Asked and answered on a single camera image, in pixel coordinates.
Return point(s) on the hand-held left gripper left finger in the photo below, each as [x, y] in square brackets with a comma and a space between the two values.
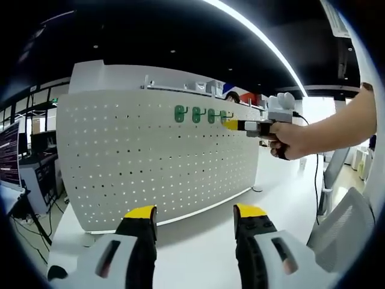
[141, 244]

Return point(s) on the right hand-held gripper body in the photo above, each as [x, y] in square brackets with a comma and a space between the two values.
[281, 110]

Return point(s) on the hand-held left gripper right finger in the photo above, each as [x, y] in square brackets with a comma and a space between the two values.
[252, 241]

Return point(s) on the green hook assembly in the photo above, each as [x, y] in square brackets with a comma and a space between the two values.
[196, 115]
[179, 114]
[211, 116]
[223, 114]

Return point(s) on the white perforated mounting plate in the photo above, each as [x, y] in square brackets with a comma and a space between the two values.
[150, 165]

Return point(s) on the person's right hand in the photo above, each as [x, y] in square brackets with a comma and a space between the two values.
[288, 141]

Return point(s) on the row of white storage boxes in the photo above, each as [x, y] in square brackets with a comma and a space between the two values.
[200, 86]

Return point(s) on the long ceiling light strip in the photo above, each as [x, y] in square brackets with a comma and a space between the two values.
[261, 32]

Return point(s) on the grey mesh office chair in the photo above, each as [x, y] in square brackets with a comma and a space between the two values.
[337, 168]
[343, 228]

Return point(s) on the black computer mouse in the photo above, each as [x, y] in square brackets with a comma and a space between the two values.
[57, 272]

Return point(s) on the black display stand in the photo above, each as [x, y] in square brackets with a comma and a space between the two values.
[33, 216]

